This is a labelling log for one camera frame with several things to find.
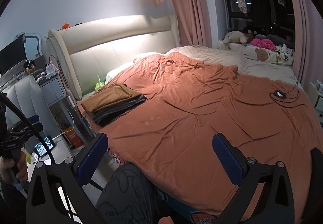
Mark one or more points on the small orange toy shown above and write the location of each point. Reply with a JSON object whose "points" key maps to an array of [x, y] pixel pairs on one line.
{"points": [[65, 25]]}

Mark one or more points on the cream padded headboard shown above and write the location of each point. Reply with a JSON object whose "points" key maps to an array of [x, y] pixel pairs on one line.
{"points": [[113, 45]]}

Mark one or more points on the white plush toy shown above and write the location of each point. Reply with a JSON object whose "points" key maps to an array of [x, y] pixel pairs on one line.
{"points": [[234, 37]]}

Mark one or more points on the black laptop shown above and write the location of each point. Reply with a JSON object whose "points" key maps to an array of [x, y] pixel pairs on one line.
{"points": [[12, 57]]}

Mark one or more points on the dark grey pillow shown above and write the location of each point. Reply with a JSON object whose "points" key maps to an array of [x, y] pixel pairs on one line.
{"points": [[280, 38]]}

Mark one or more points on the orange box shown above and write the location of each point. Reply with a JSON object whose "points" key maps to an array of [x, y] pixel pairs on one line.
{"points": [[74, 137]]}

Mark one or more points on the pink cloth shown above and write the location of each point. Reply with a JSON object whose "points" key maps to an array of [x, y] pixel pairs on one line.
{"points": [[263, 43]]}

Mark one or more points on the black and white cloth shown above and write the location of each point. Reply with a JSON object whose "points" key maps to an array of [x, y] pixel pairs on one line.
{"points": [[285, 52]]}

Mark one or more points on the white drawer nightstand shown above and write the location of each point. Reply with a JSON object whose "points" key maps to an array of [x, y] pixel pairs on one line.
{"points": [[316, 103]]}

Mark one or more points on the wavy frame mirror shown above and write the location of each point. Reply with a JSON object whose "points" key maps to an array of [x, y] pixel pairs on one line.
{"points": [[32, 45]]}

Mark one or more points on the person's left hand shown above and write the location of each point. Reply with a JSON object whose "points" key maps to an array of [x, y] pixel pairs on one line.
{"points": [[6, 169]]}

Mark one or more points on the mustard yellow printed t-shirt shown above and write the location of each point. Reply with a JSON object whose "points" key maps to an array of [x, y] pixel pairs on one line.
{"points": [[111, 96]]}

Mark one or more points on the black smartphone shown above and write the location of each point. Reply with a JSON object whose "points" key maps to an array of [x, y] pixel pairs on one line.
{"points": [[39, 150]]}

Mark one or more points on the brown blanket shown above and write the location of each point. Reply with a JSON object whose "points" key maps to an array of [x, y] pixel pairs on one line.
{"points": [[189, 113]]}

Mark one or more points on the folded grey clothes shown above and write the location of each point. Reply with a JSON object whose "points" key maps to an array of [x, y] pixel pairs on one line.
{"points": [[118, 113]]}

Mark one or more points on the grey panelled nightstand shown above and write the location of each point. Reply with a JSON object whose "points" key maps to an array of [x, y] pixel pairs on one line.
{"points": [[54, 91]]}

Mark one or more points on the green item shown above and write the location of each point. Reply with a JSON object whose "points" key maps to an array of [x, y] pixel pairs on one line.
{"points": [[99, 85]]}

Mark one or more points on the white power adapter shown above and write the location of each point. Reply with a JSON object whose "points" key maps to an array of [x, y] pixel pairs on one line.
{"points": [[51, 69]]}

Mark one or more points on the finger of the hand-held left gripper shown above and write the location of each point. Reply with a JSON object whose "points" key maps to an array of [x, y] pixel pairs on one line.
{"points": [[31, 119], [25, 130]]}

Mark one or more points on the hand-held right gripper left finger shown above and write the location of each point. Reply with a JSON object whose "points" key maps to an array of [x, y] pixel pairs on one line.
{"points": [[93, 158]]}

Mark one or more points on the bear print quilt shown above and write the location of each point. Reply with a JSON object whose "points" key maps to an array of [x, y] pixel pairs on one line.
{"points": [[262, 55]]}

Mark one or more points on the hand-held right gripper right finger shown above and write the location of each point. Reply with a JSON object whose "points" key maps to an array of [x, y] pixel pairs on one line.
{"points": [[227, 158]]}

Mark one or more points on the cream bed sheet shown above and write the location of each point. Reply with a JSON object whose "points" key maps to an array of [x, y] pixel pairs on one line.
{"points": [[214, 55]]}

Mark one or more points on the folded black clothes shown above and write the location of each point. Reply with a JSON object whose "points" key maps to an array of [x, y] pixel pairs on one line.
{"points": [[317, 163]]}

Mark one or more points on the brown bear plush toy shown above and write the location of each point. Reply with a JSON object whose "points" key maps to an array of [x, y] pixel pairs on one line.
{"points": [[251, 36]]}

